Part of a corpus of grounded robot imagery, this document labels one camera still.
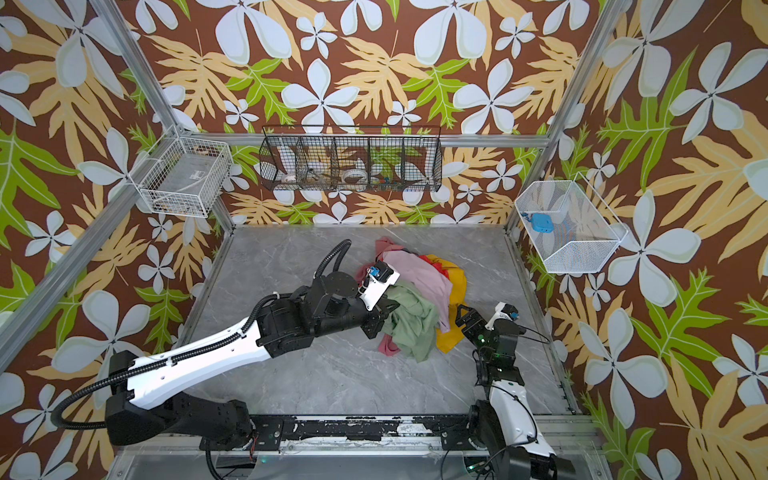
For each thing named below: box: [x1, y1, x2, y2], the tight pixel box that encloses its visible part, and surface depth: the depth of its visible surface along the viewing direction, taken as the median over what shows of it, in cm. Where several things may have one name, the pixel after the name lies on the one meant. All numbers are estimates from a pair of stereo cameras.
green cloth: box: [382, 283, 439, 362], surface depth 69 cm
